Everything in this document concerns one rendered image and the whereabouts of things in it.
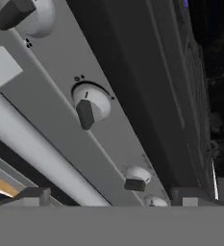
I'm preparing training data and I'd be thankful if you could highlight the oven door with dark window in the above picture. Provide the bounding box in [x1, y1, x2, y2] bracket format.
[0, 130, 81, 208]

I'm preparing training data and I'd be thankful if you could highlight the grey stove with dark hob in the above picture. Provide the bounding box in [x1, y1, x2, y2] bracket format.
[0, 0, 221, 208]

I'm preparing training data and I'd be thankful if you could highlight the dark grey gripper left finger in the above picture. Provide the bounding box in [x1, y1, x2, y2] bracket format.
[0, 186, 52, 208]

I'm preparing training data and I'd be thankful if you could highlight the white oven door handle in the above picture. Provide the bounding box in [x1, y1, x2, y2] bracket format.
[0, 45, 112, 208]

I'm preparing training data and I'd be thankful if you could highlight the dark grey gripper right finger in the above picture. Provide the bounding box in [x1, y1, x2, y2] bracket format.
[170, 186, 224, 208]

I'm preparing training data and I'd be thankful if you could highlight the white stove knob, dark grip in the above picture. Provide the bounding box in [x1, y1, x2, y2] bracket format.
[71, 81, 112, 132]
[123, 165, 153, 193]
[0, 0, 57, 39]
[143, 195, 169, 208]

